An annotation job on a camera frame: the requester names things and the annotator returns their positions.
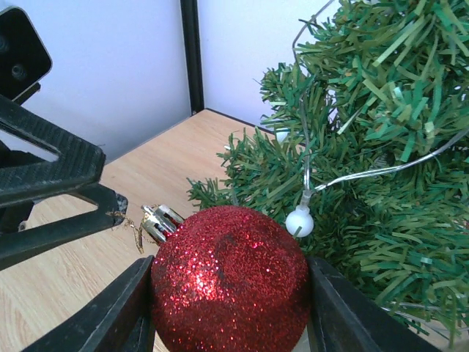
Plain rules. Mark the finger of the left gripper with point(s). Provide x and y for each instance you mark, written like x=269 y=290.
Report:
x=111 y=208
x=79 y=162

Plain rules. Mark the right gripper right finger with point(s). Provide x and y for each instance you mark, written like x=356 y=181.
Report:
x=343 y=319

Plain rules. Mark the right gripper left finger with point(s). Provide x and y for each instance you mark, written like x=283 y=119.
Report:
x=117 y=319

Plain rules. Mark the fairy light string white beads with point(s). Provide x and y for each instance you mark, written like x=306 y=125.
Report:
x=380 y=96

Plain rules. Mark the red ball ornament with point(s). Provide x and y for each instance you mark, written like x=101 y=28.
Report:
x=226 y=278

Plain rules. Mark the small green christmas tree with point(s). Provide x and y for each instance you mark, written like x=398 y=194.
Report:
x=416 y=273

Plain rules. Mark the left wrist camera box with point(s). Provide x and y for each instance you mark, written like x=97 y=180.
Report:
x=24 y=58

